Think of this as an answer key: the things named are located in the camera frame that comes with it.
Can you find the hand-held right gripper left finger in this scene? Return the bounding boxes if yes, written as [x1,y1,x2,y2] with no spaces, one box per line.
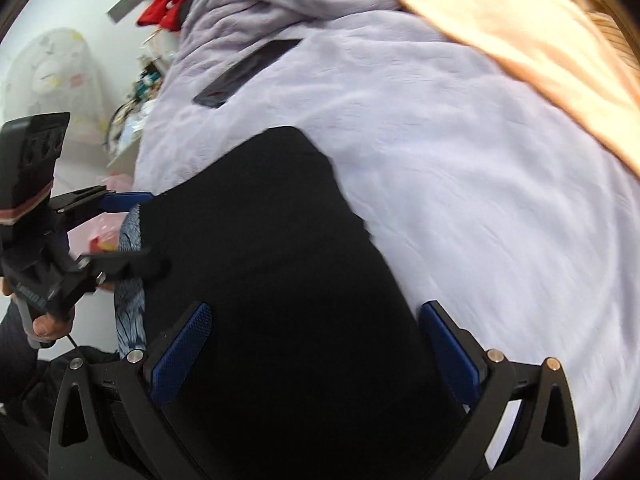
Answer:
[48,301,213,480]

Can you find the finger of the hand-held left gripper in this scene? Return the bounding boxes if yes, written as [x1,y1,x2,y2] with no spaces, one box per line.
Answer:
[50,185,154,234]
[75,246,172,292]

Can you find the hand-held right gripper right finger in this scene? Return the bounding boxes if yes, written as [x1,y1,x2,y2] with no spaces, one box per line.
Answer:
[419,301,582,480]

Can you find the black pants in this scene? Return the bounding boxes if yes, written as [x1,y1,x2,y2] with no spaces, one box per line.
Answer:
[114,126,482,480]

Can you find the person's left hand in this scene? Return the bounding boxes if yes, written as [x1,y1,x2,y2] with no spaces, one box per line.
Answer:
[0,280,77,347]

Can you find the red and yellow packet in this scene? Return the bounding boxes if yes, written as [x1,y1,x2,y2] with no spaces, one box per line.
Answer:
[89,232,122,255]

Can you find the white patterned cover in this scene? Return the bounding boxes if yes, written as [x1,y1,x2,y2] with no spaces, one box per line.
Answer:
[2,27,107,147]

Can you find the cluttered side table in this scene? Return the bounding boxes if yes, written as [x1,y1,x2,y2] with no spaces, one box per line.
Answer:
[104,50,168,166]

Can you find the lavender fleece bed cover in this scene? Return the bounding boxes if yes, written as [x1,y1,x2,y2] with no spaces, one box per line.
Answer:
[134,5,640,480]

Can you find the black smartphone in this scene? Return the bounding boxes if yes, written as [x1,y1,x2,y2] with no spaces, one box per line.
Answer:
[192,38,304,110]

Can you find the peach cloth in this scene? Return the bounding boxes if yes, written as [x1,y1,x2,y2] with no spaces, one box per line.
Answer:
[350,0,640,182]

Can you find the beige striped cloth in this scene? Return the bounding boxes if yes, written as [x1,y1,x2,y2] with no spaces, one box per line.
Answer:
[535,0,640,73]

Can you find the grey wall fixture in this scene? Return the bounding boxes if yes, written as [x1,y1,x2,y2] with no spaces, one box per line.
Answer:
[106,0,147,24]

